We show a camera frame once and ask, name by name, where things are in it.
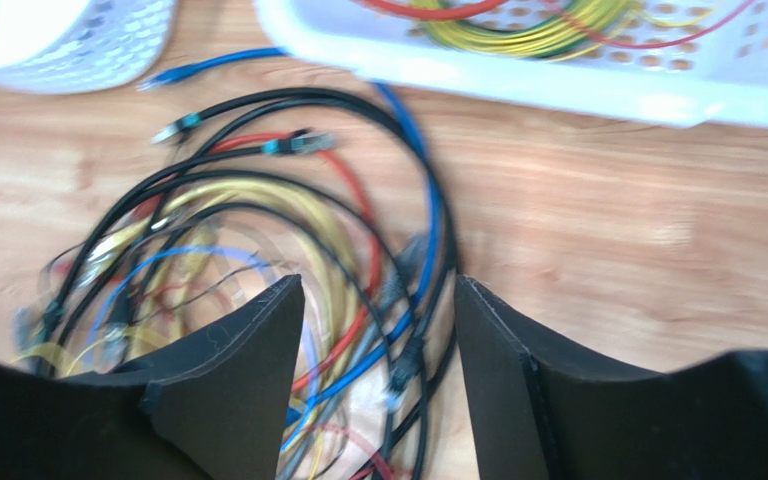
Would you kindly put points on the left white basket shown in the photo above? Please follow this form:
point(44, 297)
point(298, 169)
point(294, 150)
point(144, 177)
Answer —
point(70, 47)

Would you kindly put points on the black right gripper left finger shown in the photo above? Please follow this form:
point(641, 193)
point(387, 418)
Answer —
point(211, 405)

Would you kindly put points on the white basket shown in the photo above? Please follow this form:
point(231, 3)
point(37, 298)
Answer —
point(684, 63)
point(70, 47)

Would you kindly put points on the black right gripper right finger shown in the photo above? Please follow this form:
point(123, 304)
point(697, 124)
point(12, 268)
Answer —
point(543, 406)

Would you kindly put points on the right white basket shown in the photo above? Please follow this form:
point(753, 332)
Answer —
point(684, 63)

